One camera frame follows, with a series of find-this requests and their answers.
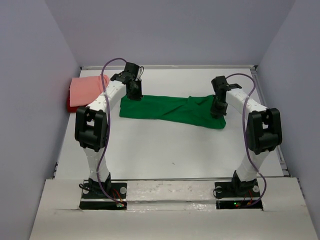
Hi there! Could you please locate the green t shirt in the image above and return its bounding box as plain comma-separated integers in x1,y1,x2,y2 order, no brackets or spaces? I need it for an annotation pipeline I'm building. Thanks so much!
119,95,226,130

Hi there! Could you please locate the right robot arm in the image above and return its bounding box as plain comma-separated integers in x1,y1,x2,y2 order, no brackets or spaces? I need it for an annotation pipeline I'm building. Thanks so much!
210,76,283,199

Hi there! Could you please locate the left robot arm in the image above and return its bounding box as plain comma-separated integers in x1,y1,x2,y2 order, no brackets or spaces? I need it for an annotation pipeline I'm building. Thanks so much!
74,62,145,203

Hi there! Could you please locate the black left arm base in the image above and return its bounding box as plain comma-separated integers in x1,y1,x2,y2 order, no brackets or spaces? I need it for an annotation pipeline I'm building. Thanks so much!
79,181,128,211

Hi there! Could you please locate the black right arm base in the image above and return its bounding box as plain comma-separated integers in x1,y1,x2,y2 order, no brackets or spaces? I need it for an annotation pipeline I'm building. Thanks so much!
212,181,263,210

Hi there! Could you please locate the pink t shirt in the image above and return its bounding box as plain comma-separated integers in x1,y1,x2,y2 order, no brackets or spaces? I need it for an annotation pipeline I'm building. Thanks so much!
68,75,104,108

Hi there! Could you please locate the dark red t shirt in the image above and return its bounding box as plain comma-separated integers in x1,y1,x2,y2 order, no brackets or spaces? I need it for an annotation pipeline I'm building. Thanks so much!
66,96,80,113

